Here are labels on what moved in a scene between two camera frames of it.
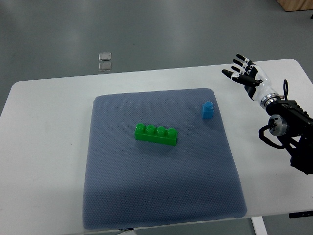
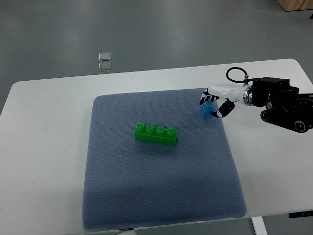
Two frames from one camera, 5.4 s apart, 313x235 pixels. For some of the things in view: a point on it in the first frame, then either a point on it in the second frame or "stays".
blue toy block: [208, 110] stays
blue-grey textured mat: [159, 156] stays
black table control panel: [301, 214] stays
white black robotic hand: [255, 81] to [240, 93]
